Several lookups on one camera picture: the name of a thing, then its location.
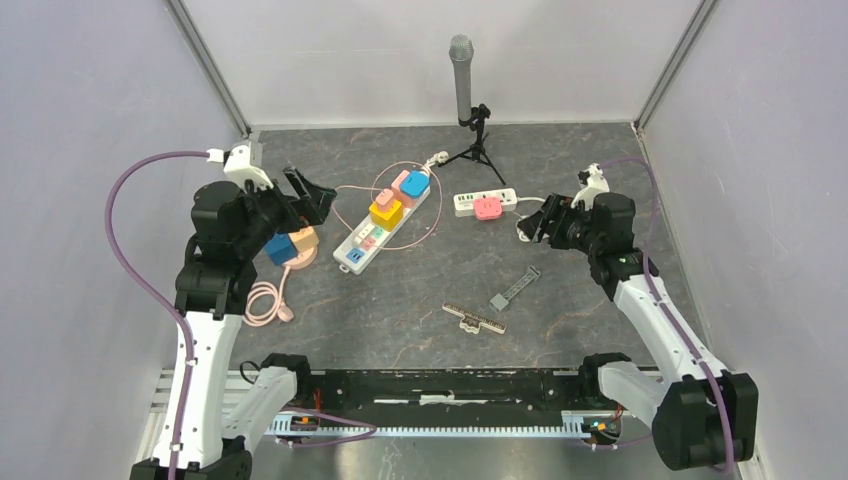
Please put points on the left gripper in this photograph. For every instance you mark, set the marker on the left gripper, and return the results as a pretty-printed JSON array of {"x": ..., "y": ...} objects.
[{"x": 310, "y": 209}]

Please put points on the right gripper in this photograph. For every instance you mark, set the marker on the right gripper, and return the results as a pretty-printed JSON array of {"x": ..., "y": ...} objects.
[{"x": 556, "y": 208}]

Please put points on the pink plug adapter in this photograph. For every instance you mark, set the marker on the pink plug adapter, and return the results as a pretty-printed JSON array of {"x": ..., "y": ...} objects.
[{"x": 487, "y": 208}]

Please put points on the small white power strip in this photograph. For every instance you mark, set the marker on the small white power strip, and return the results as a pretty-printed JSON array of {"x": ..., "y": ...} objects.
[{"x": 464, "y": 202}]

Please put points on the long white power strip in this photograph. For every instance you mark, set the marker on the long white power strip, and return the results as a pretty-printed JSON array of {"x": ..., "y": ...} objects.
[{"x": 366, "y": 240}]

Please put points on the small pink plug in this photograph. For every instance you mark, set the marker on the small pink plug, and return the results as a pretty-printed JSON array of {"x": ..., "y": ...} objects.
[{"x": 384, "y": 201}]

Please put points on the yellow cube socket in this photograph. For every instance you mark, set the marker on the yellow cube socket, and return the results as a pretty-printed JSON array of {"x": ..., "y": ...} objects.
[{"x": 387, "y": 217}]

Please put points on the blue plug adapter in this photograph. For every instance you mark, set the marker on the blue plug adapter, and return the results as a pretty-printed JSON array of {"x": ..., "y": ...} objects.
[{"x": 414, "y": 184}]

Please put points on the pink cube socket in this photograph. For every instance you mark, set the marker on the pink cube socket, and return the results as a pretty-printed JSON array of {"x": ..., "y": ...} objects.
[{"x": 397, "y": 182}]

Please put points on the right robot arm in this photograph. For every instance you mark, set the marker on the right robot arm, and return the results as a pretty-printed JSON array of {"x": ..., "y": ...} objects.
[{"x": 700, "y": 414}]

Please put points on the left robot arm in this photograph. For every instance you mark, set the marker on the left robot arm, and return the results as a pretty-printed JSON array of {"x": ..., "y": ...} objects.
[{"x": 233, "y": 220}]

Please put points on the beige cube socket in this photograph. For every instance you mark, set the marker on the beige cube socket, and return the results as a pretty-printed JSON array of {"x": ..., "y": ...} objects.
[{"x": 304, "y": 239}]

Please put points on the dark blue cube socket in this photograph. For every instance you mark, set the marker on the dark blue cube socket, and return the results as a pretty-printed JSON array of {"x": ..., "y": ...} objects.
[{"x": 280, "y": 249}]

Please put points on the pink round socket base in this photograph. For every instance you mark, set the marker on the pink round socket base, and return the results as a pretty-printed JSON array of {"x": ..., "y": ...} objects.
[{"x": 302, "y": 260}]

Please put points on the black mini tripod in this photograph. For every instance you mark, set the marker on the black mini tripod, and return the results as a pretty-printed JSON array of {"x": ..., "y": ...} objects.
[{"x": 476, "y": 152}]

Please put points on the grey microphone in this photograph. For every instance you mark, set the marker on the grey microphone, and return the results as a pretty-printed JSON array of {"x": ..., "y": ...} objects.
[{"x": 461, "y": 52}]

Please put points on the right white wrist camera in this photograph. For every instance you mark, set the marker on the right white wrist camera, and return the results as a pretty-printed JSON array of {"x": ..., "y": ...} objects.
[{"x": 593, "y": 183}]

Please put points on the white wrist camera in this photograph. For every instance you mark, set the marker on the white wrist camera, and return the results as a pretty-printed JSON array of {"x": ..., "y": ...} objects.
[
  {"x": 242, "y": 163},
  {"x": 593, "y": 183}
]

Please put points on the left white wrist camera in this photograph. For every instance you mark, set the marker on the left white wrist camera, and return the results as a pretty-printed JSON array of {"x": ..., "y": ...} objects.
[{"x": 242, "y": 163}]

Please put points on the grey plastic bracket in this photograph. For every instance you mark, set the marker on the grey plastic bracket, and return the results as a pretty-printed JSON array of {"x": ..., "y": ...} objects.
[{"x": 501, "y": 300}]

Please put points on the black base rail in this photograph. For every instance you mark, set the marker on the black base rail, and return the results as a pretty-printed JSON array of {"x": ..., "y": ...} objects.
[{"x": 490, "y": 397}]

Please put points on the slotted cable duct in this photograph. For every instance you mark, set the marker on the slotted cable duct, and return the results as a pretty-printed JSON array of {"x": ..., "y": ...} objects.
[{"x": 287, "y": 424}]

